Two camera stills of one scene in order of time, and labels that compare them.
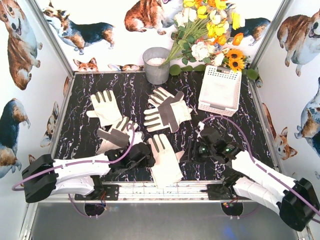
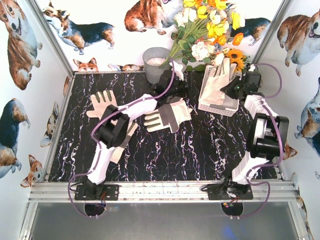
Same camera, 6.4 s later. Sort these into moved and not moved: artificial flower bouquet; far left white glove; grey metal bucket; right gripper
Moved: right gripper
Not moved: grey metal bucket; artificial flower bouquet; far left white glove
